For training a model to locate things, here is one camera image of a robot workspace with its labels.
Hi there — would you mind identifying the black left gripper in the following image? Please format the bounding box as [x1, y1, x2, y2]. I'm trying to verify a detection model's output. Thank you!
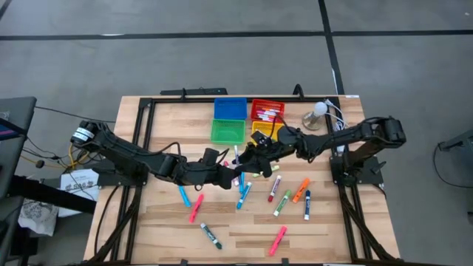
[173, 157, 239, 191]

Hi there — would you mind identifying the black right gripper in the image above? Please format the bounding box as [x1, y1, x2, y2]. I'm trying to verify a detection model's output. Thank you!
[237, 127, 302, 179]

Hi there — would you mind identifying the light blue Expo marker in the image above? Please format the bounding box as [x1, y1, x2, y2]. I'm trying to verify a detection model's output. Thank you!
[236, 181, 253, 211]

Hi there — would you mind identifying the pink highlighter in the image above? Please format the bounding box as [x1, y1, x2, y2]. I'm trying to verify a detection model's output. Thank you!
[268, 225, 289, 257]
[188, 193, 205, 225]

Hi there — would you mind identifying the red Expo marker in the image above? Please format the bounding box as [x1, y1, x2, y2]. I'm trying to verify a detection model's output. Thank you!
[223, 160, 241, 187]

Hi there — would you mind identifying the yellow highlighter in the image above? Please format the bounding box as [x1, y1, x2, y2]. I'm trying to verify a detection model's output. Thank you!
[252, 164, 281, 179]

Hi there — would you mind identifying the maroon Expo marker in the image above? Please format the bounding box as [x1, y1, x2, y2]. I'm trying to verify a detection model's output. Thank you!
[268, 174, 283, 203]

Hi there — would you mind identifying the yellow plastic basket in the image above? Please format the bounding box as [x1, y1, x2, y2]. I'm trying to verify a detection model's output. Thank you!
[251, 120, 288, 150]

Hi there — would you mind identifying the green plastic basket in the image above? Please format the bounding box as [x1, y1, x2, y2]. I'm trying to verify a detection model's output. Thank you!
[210, 118, 247, 146]

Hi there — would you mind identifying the light green Expo marker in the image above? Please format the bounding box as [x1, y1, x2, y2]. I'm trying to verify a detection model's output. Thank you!
[273, 189, 293, 217]

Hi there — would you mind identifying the orange highlighter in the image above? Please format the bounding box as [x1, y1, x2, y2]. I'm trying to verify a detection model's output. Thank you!
[292, 177, 311, 204]

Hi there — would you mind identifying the red plastic basket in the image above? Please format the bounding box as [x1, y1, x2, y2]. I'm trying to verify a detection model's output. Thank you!
[250, 98, 286, 124]

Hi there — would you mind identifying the blue plastic basket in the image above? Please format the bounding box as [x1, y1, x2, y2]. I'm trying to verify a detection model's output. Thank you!
[213, 97, 248, 121]

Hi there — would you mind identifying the dark blue Expo marker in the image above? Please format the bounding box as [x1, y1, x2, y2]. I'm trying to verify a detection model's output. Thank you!
[304, 189, 312, 222]

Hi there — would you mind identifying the white bulb brass lamp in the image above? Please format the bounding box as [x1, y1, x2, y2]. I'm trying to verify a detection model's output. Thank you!
[302, 100, 329, 132]

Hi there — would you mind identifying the black bar device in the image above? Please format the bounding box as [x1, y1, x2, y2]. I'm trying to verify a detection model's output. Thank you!
[160, 87, 228, 97]

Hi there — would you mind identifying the white printed paper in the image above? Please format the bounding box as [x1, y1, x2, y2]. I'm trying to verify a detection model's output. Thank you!
[59, 168, 101, 217]

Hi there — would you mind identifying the black support beam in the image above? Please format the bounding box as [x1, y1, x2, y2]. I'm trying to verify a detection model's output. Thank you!
[7, 174, 98, 215]

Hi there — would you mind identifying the patterned white cloth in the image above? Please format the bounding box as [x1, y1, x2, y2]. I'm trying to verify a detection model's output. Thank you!
[18, 199, 60, 237]

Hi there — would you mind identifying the grey equipment stand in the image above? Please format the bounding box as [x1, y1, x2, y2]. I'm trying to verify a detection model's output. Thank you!
[438, 128, 473, 153]

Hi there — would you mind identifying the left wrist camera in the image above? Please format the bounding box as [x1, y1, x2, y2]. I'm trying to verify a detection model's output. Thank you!
[203, 147, 220, 166]

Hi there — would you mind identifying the black metal table frame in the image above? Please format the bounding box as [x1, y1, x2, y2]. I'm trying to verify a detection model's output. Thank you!
[84, 83, 402, 266]

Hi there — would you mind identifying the yellow cable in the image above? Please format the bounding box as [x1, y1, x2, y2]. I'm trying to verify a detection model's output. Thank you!
[67, 146, 92, 169]

